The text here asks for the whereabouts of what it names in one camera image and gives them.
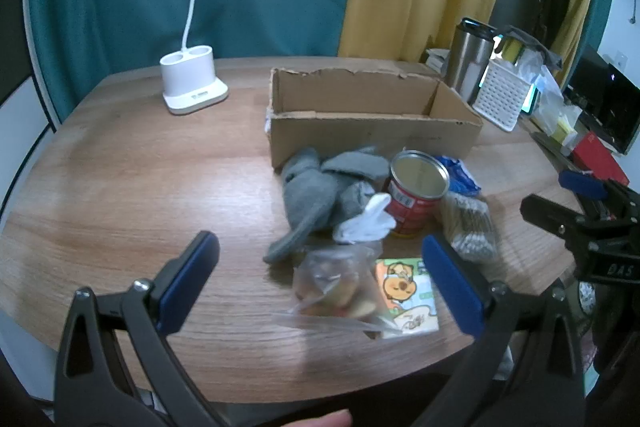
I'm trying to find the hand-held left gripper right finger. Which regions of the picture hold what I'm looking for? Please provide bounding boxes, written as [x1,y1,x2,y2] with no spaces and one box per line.
[410,234,586,427]

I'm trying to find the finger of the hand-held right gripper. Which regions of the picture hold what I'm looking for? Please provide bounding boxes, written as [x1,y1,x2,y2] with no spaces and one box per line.
[559,169,640,210]
[520,194,586,237]

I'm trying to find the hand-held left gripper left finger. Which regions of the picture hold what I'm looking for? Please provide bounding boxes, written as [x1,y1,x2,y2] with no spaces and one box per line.
[54,230,231,427]

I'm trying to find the bag of cotton swabs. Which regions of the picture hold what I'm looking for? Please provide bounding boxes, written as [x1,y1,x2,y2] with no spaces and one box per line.
[440,192,499,264]

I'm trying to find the red tin can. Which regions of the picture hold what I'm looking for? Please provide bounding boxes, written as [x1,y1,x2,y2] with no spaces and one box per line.
[382,150,451,239]

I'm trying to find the blue plastic packet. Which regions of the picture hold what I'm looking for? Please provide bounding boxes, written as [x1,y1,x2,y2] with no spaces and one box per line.
[432,155,485,198]

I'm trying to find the clear plastic snack bag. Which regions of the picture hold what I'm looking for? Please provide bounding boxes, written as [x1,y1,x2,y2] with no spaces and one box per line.
[272,244,401,338]

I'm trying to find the grey sock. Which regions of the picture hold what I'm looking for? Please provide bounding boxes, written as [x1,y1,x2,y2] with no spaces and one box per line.
[263,147,347,264]
[320,146,392,233]

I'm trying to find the cardboard box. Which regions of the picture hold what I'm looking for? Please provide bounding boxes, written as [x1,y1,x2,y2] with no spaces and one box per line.
[263,67,484,171]

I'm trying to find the person's left hand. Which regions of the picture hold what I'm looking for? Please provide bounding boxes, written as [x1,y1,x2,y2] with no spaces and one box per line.
[280,409,352,427]

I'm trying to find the red box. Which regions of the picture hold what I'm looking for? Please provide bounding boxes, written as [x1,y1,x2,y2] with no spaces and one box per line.
[572,132,631,188]

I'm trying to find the black monitor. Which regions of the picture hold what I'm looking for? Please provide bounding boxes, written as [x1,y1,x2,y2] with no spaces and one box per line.
[567,44,640,155]

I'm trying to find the clear plastic bags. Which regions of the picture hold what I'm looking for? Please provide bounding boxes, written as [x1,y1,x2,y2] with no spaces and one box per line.
[520,47,566,128]

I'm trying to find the white perforated basket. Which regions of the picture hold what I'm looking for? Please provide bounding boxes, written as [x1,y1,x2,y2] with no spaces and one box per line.
[472,58,535,131]

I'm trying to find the yellow object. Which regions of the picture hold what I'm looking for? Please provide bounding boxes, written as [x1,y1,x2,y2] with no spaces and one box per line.
[500,34,527,64]

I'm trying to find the stainless steel tumbler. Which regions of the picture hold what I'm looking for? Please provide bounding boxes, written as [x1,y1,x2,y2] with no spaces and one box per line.
[445,18,497,105]

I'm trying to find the narrow yellow curtain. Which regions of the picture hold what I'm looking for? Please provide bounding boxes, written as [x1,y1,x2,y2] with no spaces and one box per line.
[552,0,601,75]

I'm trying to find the white desk lamp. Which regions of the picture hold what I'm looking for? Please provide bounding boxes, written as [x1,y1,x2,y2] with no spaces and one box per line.
[145,0,266,116]

